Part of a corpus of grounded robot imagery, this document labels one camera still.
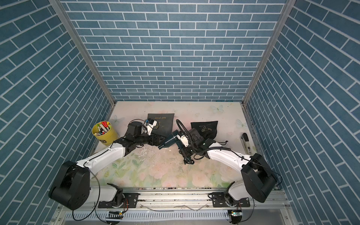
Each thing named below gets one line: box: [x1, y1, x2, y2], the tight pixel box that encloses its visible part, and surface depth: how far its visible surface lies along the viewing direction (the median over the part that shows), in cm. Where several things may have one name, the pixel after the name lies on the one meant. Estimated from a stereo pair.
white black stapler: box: [239, 132, 253, 156], surface depth 96 cm
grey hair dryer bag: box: [147, 113, 175, 137], surface depth 110 cm
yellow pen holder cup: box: [91, 120, 118, 147], surface depth 90 cm
